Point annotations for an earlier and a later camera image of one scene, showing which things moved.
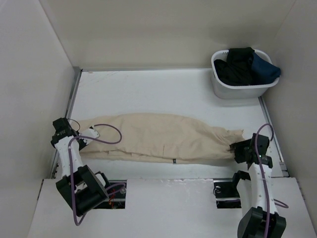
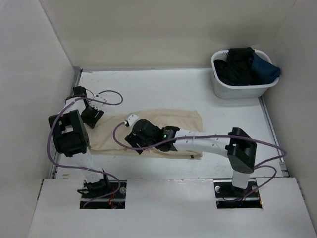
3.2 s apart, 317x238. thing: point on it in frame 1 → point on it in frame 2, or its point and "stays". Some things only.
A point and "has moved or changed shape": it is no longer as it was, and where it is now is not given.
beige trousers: x=156 y=139 has moved or changed shape
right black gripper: x=237 y=146 → x=133 y=138
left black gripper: x=83 y=144 → x=92 y=121
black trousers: x=237 y=69 stays
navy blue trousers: x=263 y=72 stays
